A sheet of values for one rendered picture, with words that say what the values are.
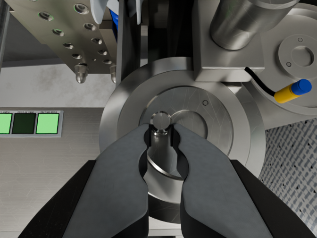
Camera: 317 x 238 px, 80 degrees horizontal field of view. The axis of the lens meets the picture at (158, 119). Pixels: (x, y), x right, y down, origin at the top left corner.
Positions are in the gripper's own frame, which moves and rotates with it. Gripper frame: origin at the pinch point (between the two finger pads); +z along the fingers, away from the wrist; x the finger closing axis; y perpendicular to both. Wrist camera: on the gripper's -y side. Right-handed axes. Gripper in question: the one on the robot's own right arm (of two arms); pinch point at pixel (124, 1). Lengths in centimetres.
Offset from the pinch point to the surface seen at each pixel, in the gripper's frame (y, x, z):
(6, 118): 8.2, -34.5, 29.5
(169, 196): 21.0, 4.7, -3.3
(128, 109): 13.9, 1.3, -3.4
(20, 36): -109, -140, 166
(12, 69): -98, -188, 223
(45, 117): 7.9, -24.5, 29.5
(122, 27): 4.9, 0.2, -2.0
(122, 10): 2.9, 0.2, -2.0
